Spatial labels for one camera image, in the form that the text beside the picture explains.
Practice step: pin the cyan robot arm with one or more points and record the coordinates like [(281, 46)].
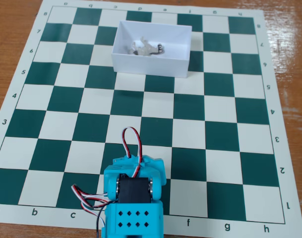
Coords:
[(133, 218)]

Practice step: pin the green white chessboard mat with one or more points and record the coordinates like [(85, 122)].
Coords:
[(215, 138)]

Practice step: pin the cyan gripper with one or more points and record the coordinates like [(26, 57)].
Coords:
[(150, 162)]

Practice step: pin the white rectangular open box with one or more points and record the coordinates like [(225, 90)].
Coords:
[(150, 63)]

